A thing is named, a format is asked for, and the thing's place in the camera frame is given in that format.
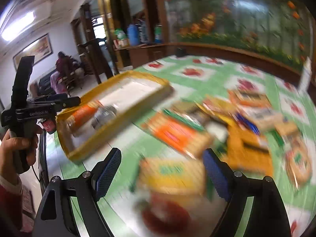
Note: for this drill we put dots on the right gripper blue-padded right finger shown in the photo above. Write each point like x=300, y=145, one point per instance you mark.
x=268, y=215

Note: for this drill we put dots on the orange seaweed cracker packet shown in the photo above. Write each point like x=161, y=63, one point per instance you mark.
x=248, y=152

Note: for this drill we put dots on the wooden sideboard cabinet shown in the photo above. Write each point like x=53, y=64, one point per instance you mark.
x=139, y=55

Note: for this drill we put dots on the blue thermos jug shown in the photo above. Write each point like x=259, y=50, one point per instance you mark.
x=133, y=35

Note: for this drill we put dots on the green fruit-pattern tablecloth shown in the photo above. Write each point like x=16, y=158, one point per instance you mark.
x=208, y=94

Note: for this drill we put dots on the yellow salted egg biscuit packet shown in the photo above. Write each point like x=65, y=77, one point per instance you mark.
x=171, y=176

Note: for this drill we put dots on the person's left hand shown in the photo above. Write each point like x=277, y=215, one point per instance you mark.
x=9, y=146

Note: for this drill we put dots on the flower mural glass panel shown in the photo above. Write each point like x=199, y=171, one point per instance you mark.
x=277, y=29

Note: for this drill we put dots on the yellow rectangular snack tray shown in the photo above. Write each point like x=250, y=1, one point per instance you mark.
x=106, y=110

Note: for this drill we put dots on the orange-label cracker packet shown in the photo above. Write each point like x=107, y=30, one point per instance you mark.
x=180, y=137

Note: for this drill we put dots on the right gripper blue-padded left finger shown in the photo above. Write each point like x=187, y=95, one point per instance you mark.
x=55, y=215

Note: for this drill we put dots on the seated person in dark red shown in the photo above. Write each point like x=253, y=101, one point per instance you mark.
x=64, y=69

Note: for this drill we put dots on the dark wooden chair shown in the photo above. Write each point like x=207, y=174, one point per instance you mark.
x=96, y=58

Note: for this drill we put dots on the ceiling fluorescent light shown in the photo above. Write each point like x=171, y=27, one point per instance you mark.
x=18, y=27

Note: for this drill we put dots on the framed landscape painting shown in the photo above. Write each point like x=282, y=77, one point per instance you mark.
x=40, y=49

